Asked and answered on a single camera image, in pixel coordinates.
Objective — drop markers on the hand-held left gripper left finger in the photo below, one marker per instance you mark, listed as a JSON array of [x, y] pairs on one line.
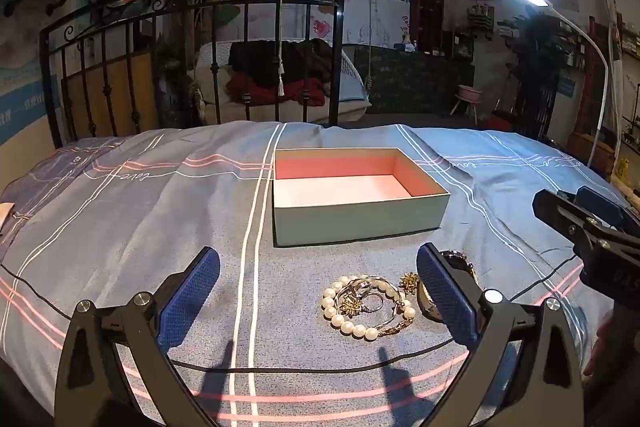
[[192, 292]]

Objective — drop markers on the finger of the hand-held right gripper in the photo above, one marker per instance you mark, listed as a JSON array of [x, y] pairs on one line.
[[607, 209], [562, 214]]

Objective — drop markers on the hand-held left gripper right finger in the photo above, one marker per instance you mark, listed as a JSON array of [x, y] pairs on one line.
[[445, 297]]

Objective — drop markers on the green box with pink inside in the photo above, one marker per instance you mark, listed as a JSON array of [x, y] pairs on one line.
[[350, 217]]

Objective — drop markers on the grey blue lined blanket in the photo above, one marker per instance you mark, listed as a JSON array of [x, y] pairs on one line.
[[150, 217]]

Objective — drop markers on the pink stool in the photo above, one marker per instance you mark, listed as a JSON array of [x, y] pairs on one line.
[[469, 94]]

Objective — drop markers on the beige sofa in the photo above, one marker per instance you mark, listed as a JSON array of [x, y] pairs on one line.
[[220, 102]]

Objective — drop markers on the dark green patterned counter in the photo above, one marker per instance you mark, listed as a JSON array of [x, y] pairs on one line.
[[415, 79]]

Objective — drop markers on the red clothing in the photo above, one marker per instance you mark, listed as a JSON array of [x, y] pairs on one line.
[[260, 92]]

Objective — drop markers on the white hanging tassel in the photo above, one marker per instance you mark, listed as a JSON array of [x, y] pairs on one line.
[[281, 82]]

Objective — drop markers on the red phone booth cabinet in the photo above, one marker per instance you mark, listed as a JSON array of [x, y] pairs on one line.
[[428, 12]]

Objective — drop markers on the black clothing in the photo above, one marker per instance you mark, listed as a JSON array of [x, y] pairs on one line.
[[255, 57]]

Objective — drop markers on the black iron bed frame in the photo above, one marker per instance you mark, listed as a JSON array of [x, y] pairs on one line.
[[105, 87]]

